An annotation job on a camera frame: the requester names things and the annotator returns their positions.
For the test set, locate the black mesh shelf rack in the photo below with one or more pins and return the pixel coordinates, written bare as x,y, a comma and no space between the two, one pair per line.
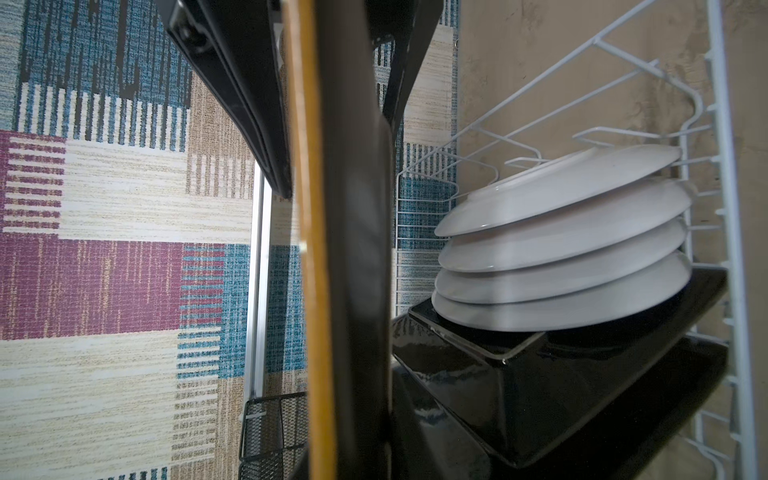
274,438

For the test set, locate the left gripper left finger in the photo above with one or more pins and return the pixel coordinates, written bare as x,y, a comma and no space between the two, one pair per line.
231,46

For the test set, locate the white wire dish rack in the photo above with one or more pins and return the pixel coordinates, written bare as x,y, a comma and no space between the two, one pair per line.
506,83

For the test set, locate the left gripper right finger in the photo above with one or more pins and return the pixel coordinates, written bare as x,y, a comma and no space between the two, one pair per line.
410,25

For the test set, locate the white round plate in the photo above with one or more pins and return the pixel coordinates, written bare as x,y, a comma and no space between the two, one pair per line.
557,184
578,229
567,276
614,300

